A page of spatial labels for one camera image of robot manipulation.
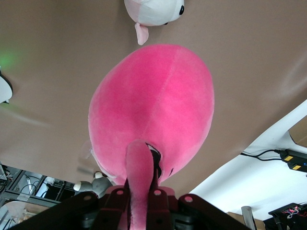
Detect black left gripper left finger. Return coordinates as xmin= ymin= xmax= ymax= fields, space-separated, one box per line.
xmin=95 ymin=186 xmax=131 ymax=230

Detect black adapter yellow labels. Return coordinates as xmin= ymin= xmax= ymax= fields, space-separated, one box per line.
xmin=279 ymin=149 xmax=307 ymax=172

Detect round hot pink plush toy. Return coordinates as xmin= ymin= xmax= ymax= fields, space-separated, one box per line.
xmin=81 ymin=44 xmax=216 ymax=230

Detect light pink plush dog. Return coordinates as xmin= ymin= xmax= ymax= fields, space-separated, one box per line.
xmin=124 ymin=0 xmax=186 ymax=46

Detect black adapter cable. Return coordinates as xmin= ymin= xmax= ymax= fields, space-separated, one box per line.
xmin=240 ymin=149 xmax=286 ymax=161

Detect black electronics board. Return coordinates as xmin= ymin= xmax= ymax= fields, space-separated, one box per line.
xmin=268 ymin=202 xmax=307 ymax=230

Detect brown cardboard box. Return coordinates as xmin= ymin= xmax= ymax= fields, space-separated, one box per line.
xmin=288 ymin=116 xmax=307 ymax=147

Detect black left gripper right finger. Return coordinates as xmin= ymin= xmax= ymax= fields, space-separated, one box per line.
xmin=145 ymin=187 xmax=178 ymax=230

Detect grey white plush husky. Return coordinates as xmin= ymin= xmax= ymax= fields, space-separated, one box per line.
xmin=73 ymin=171 xmax=114 ymax=199

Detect grey metal cylinder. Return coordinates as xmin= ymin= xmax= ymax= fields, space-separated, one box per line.
xmin=240 ymin=205 xmax=254 ymax=229

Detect metal shelving rack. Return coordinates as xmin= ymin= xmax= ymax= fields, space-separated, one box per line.
xmin=0 ymin=162 xmax=75 ymax=230

